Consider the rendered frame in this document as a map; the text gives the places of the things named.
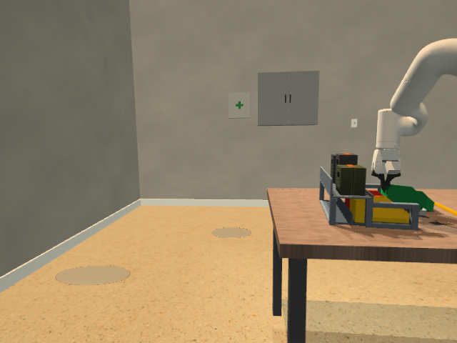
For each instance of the red open bin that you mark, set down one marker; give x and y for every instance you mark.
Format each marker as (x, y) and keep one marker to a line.
(375, 193)

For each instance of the green bin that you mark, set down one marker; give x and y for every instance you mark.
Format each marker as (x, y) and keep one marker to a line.
(397, 193)

